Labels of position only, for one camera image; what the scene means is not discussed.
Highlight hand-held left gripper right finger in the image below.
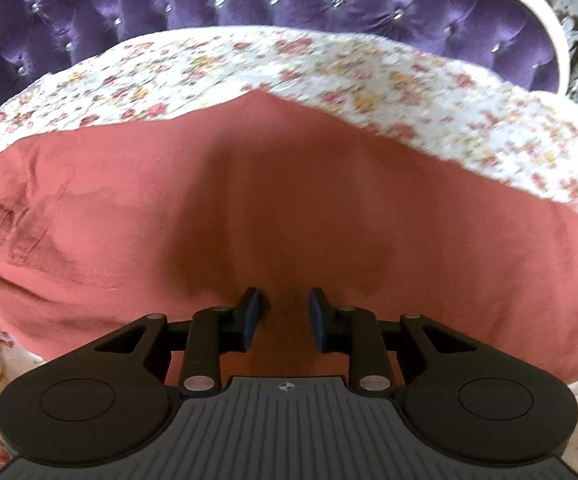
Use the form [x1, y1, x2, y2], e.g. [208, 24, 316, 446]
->
[308, 287, 476, 397]

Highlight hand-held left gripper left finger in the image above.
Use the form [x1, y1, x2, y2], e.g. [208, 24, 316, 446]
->
[93, 287, 262, 397]

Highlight pink pants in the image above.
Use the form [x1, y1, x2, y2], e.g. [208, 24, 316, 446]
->
[0, 89, 578, 387]

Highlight floral bed sheet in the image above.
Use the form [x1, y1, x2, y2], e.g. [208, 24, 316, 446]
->
[0, 28, 578, 480]

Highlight purple tufted headboard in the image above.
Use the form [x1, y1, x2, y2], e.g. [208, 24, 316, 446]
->
[0, 0, 562, 133]

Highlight white headboard frame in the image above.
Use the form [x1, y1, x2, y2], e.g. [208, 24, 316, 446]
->
[409, 0, 568, 96]

